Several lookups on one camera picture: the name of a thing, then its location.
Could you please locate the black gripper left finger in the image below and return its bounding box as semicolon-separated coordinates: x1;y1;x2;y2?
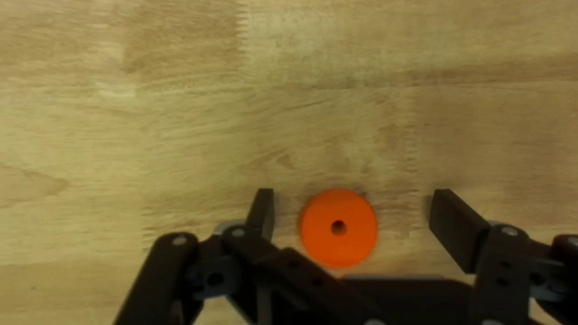
113;187;386;325

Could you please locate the orange disk with hole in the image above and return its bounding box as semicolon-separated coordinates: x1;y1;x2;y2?
297;187;379;270

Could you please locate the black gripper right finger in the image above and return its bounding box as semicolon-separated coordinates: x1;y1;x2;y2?
427;187;578;325

